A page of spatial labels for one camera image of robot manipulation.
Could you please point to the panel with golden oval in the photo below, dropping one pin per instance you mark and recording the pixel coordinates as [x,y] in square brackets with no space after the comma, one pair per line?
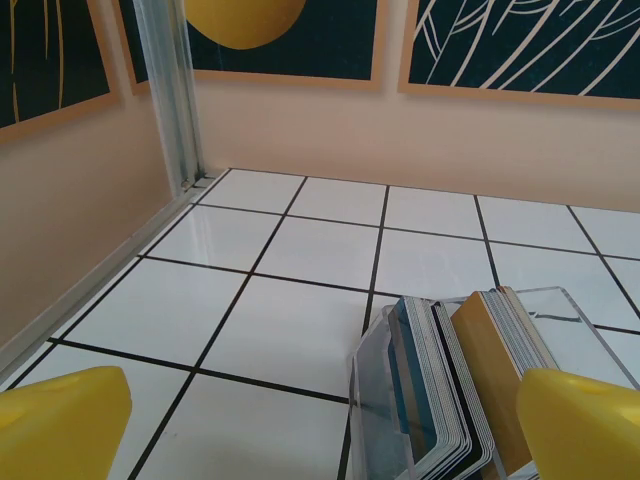
[250,30]

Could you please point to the blue credit card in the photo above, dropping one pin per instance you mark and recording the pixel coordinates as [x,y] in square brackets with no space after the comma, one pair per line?
[400,360]

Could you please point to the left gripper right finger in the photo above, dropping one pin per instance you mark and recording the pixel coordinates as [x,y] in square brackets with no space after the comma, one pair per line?
[585,430]

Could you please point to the panel with large pink oval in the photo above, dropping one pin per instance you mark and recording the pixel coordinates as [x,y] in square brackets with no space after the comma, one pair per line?
[45,55]

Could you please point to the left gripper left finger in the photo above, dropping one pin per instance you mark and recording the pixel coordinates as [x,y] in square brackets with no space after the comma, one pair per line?
[55,425]

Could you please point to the panel with orange circle leaves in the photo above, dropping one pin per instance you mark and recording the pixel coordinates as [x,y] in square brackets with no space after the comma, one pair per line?
[525,45]

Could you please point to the clear acrylic card box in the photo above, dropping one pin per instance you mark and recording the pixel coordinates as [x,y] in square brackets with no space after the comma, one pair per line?
[560,305]

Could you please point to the aluminium corner post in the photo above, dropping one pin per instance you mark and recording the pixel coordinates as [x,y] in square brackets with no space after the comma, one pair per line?
[170,100]

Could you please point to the credit card stack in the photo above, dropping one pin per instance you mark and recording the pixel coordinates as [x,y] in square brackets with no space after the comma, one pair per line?
[450,400]

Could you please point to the gold credit card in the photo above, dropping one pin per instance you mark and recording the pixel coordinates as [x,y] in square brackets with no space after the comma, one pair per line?
[492,380]

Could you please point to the aluminium side rail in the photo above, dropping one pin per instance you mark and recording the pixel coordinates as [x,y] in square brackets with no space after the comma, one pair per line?
[100,281]

